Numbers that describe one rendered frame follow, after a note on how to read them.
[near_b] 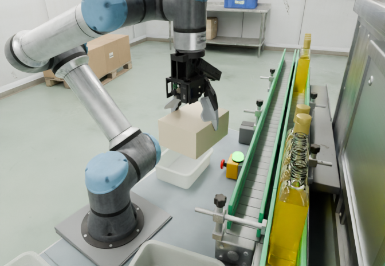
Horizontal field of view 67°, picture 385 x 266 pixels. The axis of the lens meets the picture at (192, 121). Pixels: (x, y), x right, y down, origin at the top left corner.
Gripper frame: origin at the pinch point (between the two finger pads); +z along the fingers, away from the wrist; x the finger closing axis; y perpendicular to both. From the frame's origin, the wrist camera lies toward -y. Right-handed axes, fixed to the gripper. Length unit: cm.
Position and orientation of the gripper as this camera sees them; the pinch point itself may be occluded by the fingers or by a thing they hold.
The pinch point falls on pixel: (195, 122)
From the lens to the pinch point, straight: 78.0
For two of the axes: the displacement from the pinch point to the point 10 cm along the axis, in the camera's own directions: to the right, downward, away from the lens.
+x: 8.1, 2.7, -5.2
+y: -5.8, 3.7, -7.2
